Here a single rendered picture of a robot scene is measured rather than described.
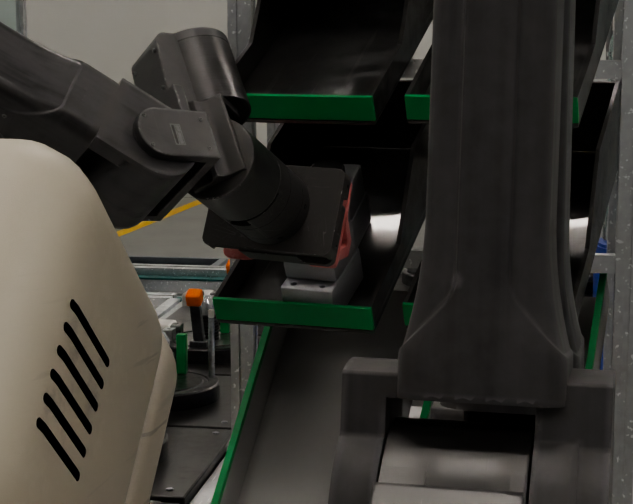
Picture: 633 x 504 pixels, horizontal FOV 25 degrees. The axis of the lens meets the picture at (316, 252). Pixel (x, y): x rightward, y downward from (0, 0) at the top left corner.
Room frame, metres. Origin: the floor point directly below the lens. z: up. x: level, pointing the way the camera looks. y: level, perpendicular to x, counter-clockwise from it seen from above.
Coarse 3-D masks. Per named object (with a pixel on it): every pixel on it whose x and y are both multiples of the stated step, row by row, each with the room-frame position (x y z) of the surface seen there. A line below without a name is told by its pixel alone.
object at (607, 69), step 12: (420, 60) 1.21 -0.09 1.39; (600, 60) 1.19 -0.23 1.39; (612, 60) 1.19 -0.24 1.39; (408, 72) 1.21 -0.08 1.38; (600, 72) 1.19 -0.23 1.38; (612, 72) 1.19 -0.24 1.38; (420, 252) 1.21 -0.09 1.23; (408, 264) 1.21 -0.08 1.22; (600, 264) 1.19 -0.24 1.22; (612, 264) 1.19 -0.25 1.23
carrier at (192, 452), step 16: (176, 432) 1.57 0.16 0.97; (192, 432) 1.57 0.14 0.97; (208, 432) 1.57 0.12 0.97; (224, 432) 1.57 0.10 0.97; (176, 448) 1.51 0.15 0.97; (192, 448) 1.51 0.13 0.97; (208, 448) 1.51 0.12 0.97; (224, 448) 1.52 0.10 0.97; (160, 464) 1.45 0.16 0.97; (176, 464) 1.45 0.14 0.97; (192, 464) 1.45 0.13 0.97; (208, 464) 1.45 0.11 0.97; (160, 480) 1.40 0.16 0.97; (176, 480) 1.40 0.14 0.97; (192, 480) 1.40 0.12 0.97; (160, 496) 1.35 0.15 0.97; (176, 496) 1.35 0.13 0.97; (192, 496) 1.38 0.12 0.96
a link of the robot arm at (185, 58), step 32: (192, 32) 1.00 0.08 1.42; (160, 64) 0.98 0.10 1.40; (192, 64) 0.99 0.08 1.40; (224, 64) 0.99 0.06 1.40; (160, 96) 0.97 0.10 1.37; (192, 96) 0.97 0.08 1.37; (224, 96) 0.98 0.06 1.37; (160, 128) 0.91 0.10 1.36; (192, 128) 0.92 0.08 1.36; (192, 160) 0.91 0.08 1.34
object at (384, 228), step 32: (288, 128) 1.28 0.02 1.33; (320, 128) 1.36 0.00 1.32; (352, 128) 1.35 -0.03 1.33; (384, 128) 1.34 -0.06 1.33; (416, 128) 1.33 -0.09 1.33; (288, 160) 1.28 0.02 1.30; (320, 160) 1.35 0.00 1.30; (352, 160) 1.34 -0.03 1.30; (384, 160) 1.33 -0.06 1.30; (416, 160) 1.21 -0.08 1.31; (384, 192) 1.28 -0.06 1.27; (416, 192) 1.21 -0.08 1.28; (384, 224) 1.23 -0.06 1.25; (416, 224) 1.21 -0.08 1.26; (384, 256) 1.18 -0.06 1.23; (224, 288) 1.14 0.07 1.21; (256, 288) 1.17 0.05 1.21; (384, 288) 1.12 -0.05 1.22; (224, 320) 1.13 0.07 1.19; (256, 320) 1.12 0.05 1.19; (288, 320) 1.11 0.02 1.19; (320, 320) 1.10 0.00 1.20; (352, 320) 1.09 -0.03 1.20
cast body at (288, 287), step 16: (352, 240) 1.13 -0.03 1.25; (352, 256) 1.13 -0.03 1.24; (288, 272) 1.12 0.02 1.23; (304, 272) 1.11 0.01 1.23; (320, 272) 1.10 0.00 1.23; (336, 272) 1.10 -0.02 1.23; (352, 272) 1.13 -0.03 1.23; (288, 288) 1.11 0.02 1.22; (304, 288) 1.10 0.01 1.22; (320, 288) 1.10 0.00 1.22; (336, 288) 1.10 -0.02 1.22; (352, 288) 1.13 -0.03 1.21; (336, 304) 1.10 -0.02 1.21
